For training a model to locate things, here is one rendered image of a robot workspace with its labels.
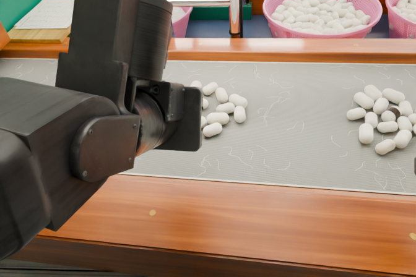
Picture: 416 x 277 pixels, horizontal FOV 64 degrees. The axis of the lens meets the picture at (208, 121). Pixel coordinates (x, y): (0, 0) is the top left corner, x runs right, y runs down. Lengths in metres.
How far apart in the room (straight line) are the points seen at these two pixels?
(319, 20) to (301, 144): 0.39
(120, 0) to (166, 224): 0.30
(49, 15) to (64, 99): 0.78
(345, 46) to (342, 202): 0.36
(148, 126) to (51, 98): 0.09
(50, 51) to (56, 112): 0.67
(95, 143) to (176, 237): 0.27
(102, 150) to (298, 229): 0.30
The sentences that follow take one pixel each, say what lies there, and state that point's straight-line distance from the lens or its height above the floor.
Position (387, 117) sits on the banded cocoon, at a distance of 0.60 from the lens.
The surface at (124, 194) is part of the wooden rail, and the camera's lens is 0.48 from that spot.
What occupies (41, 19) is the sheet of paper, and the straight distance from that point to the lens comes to 0.95.
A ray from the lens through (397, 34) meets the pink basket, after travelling 0.90.
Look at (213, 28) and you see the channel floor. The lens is 0.96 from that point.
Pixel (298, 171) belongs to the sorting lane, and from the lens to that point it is 0.51.
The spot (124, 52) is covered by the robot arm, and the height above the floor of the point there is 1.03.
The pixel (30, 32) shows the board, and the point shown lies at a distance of 0.91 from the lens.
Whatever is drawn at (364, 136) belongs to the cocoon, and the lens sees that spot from 0.56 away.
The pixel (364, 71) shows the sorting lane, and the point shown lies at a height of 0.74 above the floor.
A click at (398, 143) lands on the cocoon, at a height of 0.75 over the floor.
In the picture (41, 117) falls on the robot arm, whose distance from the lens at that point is 0.17.
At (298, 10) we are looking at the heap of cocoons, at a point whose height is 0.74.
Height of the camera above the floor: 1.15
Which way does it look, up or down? 45 degrees down
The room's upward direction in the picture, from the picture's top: 7 degrees counter-clockwise
